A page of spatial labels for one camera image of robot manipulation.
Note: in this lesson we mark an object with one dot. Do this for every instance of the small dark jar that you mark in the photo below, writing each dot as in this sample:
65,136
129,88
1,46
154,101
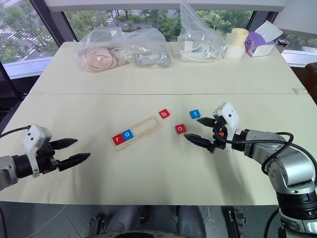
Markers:
282,44

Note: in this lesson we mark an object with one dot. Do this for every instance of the thin dark window post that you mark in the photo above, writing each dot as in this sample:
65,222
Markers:
253,21

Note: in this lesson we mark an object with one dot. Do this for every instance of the red letter tile b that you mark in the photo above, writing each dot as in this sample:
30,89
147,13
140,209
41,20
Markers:
164,114

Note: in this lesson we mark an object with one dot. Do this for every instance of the red letter tile o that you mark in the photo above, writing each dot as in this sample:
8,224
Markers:
180,129

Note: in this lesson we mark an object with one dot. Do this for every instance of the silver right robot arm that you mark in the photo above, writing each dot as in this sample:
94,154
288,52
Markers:
284,158

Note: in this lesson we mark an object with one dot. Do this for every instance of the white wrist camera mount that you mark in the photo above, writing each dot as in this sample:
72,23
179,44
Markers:
33,135
231,119

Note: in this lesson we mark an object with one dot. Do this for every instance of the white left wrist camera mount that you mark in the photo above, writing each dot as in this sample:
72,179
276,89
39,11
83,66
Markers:
33,135

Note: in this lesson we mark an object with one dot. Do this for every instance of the red letter tile r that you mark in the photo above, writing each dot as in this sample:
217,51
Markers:
118,140

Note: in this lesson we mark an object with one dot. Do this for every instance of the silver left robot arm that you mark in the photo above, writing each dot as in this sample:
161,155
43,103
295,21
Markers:
7,169

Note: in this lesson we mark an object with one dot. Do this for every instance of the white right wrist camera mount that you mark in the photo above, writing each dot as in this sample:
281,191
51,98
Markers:
231,119

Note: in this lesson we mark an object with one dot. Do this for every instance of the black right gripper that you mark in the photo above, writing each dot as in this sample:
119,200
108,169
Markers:
219,129

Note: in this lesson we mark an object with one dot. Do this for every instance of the wide dark window post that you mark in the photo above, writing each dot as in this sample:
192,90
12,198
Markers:
49,22

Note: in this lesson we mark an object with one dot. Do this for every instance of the clear tape piece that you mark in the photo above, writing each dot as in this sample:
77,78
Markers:
300,90

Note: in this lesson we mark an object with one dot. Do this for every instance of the blue letter t block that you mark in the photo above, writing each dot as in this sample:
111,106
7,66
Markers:
195,114

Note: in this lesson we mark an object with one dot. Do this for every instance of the tall clear bag, white items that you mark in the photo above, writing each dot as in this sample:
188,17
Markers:
198,42

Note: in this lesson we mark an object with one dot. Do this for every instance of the black metal bracket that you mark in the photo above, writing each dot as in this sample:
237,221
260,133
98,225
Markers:
237,219
97,224

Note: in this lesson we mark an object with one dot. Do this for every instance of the clear bag with grey item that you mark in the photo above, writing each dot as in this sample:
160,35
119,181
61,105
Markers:
148,53

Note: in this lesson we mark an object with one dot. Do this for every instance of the wooden letter tray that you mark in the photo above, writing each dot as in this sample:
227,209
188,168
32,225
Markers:
146,127

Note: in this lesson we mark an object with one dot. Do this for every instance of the blue letter tile o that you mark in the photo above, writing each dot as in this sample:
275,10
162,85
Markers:
127,134

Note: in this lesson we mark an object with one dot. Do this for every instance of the clear bag with pink items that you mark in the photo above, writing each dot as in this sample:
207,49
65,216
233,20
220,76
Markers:
97,57

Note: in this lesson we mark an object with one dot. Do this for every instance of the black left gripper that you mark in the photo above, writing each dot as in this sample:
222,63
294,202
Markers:
47,158

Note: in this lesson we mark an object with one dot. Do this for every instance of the purple tissue box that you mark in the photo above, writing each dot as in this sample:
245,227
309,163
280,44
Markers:
257,44

